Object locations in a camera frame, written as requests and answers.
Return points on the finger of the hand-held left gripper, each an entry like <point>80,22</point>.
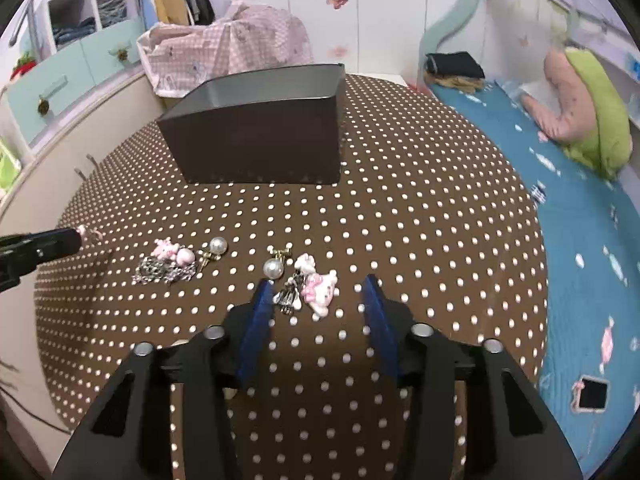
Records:
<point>45,245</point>

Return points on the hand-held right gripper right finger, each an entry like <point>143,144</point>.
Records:
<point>380,332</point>

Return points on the tan folded cloth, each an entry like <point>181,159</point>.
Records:
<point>452,83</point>

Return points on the folded jeans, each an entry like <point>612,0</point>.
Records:
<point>112,12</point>
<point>74,31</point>

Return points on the white and pink cat charm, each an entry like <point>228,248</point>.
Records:
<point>316,287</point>

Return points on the blue printed bed sheet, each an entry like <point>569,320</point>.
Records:
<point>590,260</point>

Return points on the pale green curved bed panel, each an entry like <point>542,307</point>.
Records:
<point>460,5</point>

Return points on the green pillow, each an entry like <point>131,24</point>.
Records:
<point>607,110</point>

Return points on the pink plush pillow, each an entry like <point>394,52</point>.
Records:
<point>565,100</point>

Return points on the dark folded clothes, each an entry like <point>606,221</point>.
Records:
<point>456,64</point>

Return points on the pink cat charm earring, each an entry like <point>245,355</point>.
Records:
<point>170,251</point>

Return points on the pink checked cloth bag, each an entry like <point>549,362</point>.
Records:
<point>240,40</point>

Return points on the dark grey storage box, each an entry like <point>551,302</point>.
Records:
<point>260,130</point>

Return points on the white cabinet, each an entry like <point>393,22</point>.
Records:
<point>60,170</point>

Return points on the brown polka dot tablecloth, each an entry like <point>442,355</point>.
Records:
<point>425,200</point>

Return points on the pearl earring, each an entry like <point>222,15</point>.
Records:
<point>273,268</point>
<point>218,245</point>

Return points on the phone in pink case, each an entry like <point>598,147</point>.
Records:
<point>593,393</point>

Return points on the teal drawer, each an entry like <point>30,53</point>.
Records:
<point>112,50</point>
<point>55,90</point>

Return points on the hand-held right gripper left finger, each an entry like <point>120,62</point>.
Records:
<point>254,332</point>

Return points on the small pink charm earring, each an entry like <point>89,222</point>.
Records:
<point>91,233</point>

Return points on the white cube shelf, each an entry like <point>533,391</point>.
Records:
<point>75,5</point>

